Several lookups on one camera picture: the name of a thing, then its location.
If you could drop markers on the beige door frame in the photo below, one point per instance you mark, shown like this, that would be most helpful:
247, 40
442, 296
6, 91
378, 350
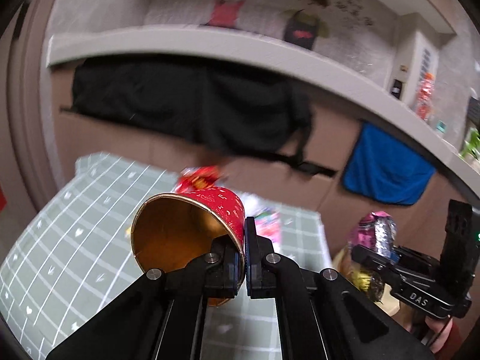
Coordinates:
26, 120

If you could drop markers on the red paper cup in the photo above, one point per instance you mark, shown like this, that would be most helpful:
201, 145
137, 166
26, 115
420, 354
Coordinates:
176, 232

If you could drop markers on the gold wrapper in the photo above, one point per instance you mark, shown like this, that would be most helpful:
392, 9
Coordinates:
369, 287

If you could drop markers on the green checked tablecloth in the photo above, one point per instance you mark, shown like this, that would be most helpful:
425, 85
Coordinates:
75, 251

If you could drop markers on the green plant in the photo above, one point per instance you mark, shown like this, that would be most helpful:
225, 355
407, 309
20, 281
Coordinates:
471, 144

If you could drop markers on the black cloth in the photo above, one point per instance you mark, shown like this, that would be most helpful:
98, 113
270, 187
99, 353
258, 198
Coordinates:
168, 101

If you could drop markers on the small black wall device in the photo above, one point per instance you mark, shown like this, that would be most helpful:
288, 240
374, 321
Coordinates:
396, 88

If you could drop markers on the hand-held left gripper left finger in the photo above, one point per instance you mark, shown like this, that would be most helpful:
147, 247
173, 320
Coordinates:
225, 273

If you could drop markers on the person's right hand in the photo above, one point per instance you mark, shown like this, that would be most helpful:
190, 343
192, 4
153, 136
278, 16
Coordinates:
437, 332

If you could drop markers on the white wall panel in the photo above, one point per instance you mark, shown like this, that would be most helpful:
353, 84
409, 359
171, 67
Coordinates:
420, 60

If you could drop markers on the cartoon girl wall sticker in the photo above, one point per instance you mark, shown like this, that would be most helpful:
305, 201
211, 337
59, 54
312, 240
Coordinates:
225, 7

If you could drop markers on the cartoon boy wall sticker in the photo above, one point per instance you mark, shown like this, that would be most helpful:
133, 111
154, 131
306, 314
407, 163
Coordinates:
303, 26

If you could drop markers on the grey curved ledge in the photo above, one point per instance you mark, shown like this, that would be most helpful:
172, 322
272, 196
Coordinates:
187, 41

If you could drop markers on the pink printed packet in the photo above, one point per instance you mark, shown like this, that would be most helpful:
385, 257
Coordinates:
268, 225

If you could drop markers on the red snack wrapper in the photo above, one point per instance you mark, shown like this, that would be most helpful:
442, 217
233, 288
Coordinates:
198, 180

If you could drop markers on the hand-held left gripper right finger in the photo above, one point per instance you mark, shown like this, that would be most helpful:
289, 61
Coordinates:
250, 240

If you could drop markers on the pink silver wrapper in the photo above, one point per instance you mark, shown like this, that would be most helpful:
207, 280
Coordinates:
375, 228

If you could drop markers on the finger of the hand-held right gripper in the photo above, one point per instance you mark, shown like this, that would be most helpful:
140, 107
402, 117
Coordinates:
394, 256
375, 260

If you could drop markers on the white plastic wrapper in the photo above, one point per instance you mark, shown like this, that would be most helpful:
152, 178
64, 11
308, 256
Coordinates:
252, 203

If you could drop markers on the blue towel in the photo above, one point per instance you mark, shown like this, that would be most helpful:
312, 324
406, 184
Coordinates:
386, 168

